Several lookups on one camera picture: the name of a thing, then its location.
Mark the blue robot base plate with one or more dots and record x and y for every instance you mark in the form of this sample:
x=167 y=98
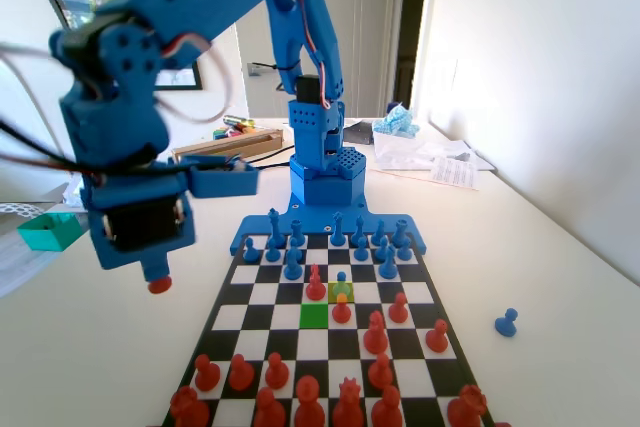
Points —
x=315 y=219

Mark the blue chess king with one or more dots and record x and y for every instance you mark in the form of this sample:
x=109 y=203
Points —
x=274 y=227

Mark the blue chess rook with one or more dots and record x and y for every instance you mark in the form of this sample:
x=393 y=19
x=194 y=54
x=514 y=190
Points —
x=297 y=233
x=398 y=232

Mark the pile of silver papers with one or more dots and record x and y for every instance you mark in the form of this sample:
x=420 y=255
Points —
x=72 y=197

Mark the black white chess board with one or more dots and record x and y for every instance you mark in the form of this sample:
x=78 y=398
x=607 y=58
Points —
x=320 y=344

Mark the blue chess bishop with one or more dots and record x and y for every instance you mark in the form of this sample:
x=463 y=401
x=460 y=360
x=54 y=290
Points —
x=358 y=232

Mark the red chess knight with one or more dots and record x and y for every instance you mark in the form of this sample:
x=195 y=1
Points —
x=376 y=337
x=270 y=412

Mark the clear plastic bag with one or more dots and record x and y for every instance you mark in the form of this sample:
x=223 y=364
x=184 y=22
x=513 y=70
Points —
x=425 y=149

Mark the black framed poster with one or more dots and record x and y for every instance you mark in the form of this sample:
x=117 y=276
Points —
x=182 y=78

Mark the long cardboard box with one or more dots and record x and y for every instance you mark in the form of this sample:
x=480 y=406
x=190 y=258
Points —
x=250 y=142

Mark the yellow green cylinder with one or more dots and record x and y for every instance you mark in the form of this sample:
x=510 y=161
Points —
x=239 y=121

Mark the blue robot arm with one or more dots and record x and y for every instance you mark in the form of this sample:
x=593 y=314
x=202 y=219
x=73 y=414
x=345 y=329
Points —
x=320 y=47

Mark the red chess king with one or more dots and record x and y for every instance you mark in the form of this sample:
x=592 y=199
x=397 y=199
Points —
x=386 y=412

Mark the colourful marker set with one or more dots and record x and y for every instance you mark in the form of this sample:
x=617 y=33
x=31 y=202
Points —
x=227 y=134

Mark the white dotted cushion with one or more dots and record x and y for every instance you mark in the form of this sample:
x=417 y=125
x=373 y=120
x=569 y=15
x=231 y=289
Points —
x=15 y=209

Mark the red chess bishop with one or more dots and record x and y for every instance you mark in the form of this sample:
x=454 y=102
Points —
x=308 y=407
x=315 y=287

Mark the red chess piece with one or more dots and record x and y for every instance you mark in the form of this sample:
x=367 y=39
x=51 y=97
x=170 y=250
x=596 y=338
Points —
x=502 y=424

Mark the blue chess knight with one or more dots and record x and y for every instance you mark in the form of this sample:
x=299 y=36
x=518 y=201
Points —
x=378 y=231

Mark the blue chess queen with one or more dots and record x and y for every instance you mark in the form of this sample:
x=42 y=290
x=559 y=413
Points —
x=338 y=232

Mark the red chess rook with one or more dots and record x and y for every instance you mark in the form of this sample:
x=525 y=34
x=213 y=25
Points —
x=187 y=409
x=467 y=407

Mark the blue chess pawn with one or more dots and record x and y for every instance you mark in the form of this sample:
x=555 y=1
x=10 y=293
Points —
x=341 y=284
x=361 y=252
x=382 y=249
x=272 y=254
x=404 y=253
x=506 y=324
x=250 y=252

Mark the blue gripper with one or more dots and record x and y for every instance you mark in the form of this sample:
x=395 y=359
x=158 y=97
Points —
x=141 y=228

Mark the white arched panel dark rim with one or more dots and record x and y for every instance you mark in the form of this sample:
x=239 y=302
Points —
x=25 y=7

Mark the red chess queen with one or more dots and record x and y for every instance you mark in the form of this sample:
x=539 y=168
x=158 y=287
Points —
x=348 y=409

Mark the bag of blue white pieces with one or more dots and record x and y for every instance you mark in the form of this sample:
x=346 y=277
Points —
x=397 y=122

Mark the printed paper sheet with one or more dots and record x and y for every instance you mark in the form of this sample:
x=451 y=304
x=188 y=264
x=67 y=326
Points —
x=455 y=174

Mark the green plastic bin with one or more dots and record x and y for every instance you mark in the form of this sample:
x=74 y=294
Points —
x=47 y=234

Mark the dark grey flat box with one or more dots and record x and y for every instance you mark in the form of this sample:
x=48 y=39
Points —
x=362 y=133

